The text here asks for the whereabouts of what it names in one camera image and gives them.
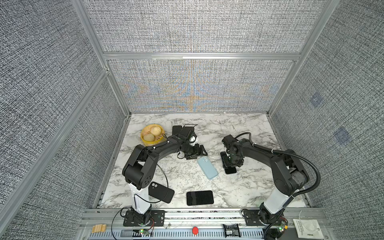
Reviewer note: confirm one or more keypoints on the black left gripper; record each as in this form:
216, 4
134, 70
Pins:
196, 153

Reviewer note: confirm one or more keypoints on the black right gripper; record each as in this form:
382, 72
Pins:
225, 163

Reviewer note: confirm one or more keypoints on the black phone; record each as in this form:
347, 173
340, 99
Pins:
230, 170
197, 198

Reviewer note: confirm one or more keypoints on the light blue phone case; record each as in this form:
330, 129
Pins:
207, 167

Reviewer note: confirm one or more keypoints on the black phone case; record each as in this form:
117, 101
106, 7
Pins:
161, 192
176, 130

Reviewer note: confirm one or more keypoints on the black phone front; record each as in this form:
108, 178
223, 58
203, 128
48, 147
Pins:
197, 198

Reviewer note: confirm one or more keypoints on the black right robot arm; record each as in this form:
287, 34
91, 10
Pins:
289, 174

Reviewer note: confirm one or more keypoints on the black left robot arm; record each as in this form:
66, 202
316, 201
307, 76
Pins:
140, 168

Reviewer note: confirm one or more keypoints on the right steamed bun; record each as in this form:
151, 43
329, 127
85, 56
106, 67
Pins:
156, 131

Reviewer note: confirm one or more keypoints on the steamed bun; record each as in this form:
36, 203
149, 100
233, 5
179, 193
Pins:
149, 137
156, 131

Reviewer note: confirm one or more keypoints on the yellow bamboo steamer basket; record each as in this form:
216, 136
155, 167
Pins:
158, 139

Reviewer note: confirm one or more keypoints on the left steamed bun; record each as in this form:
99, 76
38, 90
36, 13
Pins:
149, 137

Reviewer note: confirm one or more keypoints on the small black electronics box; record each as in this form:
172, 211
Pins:
232, 231

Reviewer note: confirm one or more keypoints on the red emergency button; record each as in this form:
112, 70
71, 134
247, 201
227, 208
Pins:
195, 230

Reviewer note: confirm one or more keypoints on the white paper label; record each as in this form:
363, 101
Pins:
308, 229

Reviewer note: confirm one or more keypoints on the wooden clips stack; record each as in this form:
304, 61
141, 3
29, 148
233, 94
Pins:
100, 228

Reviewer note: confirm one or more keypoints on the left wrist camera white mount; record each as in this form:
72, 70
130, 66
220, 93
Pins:
187, 134

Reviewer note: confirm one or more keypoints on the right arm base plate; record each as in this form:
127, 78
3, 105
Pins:
255, 216

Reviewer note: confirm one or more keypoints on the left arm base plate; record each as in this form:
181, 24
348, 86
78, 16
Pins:
151, 218

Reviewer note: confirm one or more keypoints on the aluminium front rail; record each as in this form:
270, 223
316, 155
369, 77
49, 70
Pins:
179, 223

